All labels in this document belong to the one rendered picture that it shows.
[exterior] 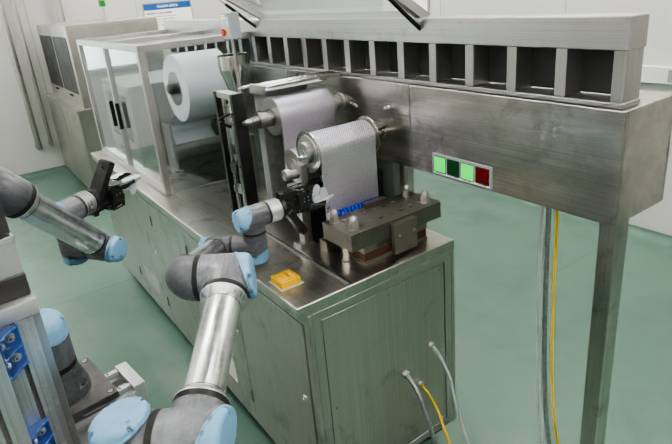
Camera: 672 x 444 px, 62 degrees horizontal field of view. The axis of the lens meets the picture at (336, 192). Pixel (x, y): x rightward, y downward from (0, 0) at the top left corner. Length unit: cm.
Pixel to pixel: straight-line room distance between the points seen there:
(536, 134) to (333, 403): 105
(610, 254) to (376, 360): 81
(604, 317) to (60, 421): 149
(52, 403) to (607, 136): 139
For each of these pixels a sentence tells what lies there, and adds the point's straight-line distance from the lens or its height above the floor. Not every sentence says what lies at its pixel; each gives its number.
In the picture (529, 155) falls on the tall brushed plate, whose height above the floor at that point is 128.
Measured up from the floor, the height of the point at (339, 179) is 114.
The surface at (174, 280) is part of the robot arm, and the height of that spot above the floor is 113.
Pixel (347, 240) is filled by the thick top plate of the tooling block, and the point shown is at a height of 101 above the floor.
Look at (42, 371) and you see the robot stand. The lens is 131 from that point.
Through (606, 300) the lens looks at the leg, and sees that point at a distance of 188.
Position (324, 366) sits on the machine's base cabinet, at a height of 66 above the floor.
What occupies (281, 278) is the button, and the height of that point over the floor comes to 92.
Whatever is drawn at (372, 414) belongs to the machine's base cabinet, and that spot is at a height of 37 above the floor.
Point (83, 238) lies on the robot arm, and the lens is 163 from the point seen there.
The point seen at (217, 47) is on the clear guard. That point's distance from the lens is 277.
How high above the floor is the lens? 177
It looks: 20 degrees down
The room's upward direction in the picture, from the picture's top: 5 degrees counter-clockwise
